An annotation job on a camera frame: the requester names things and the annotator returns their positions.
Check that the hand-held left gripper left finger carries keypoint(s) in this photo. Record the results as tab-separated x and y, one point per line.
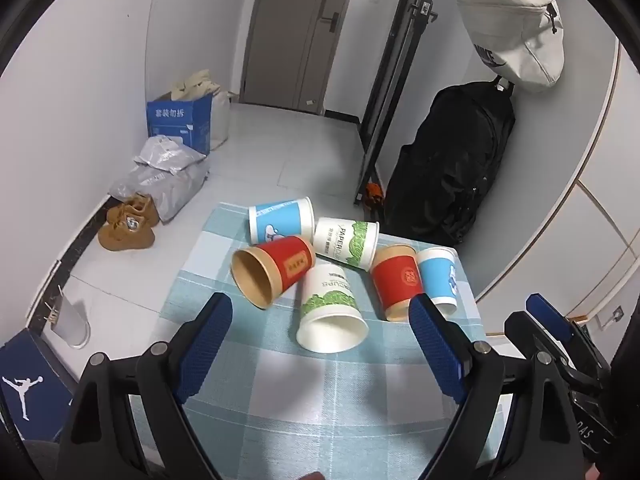
200	355

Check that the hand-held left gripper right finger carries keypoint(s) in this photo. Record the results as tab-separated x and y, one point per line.
440	355

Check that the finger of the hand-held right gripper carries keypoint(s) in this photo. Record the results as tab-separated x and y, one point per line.
520	332
547	316

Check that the white green paper cup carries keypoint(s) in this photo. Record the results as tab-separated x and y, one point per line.
331	312
347	241

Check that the blue white paper cup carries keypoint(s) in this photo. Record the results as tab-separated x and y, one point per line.
440	280
280	220

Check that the red kraft paper cup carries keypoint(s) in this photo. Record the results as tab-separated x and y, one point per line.
395	280
272	270

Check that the white wardrobe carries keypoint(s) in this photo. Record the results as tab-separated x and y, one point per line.
595	220

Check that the blue checked tablecloth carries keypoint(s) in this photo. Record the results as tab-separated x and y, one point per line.
310	410

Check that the white plastic container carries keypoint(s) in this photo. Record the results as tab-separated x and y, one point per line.
70	322

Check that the brown suede shoe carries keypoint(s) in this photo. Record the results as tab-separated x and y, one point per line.
125	235
137	207

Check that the large grey mailer bag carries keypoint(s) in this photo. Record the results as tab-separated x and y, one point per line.
162	187

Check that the orange black tool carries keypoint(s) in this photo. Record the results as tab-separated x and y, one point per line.
373	195

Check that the blue shoe box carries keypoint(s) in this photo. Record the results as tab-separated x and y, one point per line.
25	385

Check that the black backpack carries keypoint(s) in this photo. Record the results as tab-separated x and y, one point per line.
450	160

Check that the small grey mailer bag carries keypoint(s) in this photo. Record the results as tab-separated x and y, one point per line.
167	152

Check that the blue cardboard box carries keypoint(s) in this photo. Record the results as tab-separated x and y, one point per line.
177	122

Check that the white plastic bag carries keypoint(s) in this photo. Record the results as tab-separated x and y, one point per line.
222	120

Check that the beige cloth bag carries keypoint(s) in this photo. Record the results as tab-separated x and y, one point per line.
195	85

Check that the white canvas tote bag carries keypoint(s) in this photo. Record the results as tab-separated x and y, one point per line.
515	35

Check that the grey door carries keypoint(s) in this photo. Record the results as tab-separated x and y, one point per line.
295	30

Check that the white wall socket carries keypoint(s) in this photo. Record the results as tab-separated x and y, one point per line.
618	313

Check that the black metal frame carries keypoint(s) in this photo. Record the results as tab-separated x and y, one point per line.
395	75

